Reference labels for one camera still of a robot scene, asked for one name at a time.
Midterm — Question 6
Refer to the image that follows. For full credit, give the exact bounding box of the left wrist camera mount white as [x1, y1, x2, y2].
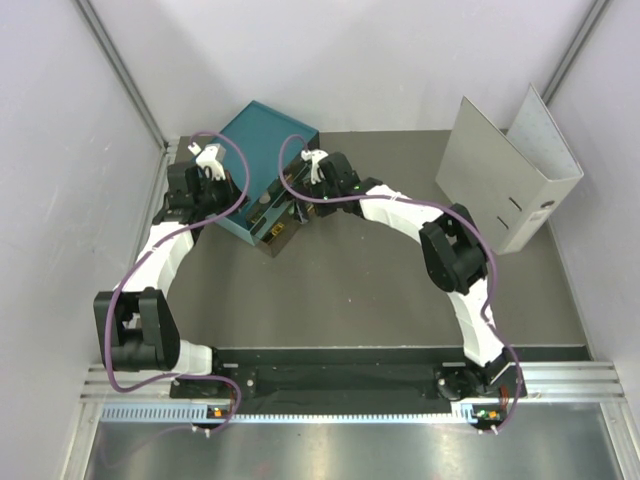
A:
[187, 142, 226, 181]

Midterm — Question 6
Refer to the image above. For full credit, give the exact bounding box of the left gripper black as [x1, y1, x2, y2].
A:
[196, 173, 252, 219]

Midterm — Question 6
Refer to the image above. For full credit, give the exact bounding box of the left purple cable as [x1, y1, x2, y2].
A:
[99, 130, 251, 436]

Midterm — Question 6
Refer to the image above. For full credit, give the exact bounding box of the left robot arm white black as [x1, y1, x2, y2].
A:
[93, 160, 244, 397]

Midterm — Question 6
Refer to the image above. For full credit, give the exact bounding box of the teal drawer organizer box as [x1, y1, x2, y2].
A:
[219, 101, 319, 246]

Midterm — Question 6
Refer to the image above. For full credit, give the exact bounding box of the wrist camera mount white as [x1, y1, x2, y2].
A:
[301, 149, 328, 185]
[187, 142, 226, 181]

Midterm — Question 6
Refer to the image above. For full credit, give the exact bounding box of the gold black lipstick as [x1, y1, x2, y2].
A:
[264, 223, 285, 243]

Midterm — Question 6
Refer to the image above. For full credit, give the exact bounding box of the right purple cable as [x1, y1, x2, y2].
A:
[278, 134, 524, 434]

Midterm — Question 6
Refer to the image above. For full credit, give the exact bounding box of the clear drawer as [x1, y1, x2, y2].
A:
[250, 200, 309, 258]
[245, 153, 309, 228]

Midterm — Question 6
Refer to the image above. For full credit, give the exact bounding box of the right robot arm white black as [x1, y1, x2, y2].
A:
[298, 149, 509, 400]

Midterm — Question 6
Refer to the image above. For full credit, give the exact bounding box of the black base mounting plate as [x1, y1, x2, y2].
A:
[168, 347, 529, 401]

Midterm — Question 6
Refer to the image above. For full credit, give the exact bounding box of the grey ring binder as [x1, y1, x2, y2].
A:
[436, 86, 583, 255]

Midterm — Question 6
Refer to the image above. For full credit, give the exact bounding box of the white cable duct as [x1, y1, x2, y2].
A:
[99, 397, 506, 425]

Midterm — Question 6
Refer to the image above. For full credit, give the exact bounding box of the aluminium rail frame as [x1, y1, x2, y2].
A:
[79, 362, 626, 406]

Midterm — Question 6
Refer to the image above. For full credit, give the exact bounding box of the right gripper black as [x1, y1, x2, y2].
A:
[290, 176, 341, 226]

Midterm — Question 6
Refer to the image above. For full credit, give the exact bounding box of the purple cable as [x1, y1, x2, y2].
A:
[278, 134, 524, 434]
[99, 130, 251, 436]

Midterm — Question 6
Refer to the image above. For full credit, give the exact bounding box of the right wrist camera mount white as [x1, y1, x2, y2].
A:
[301, 149, 328, 185]

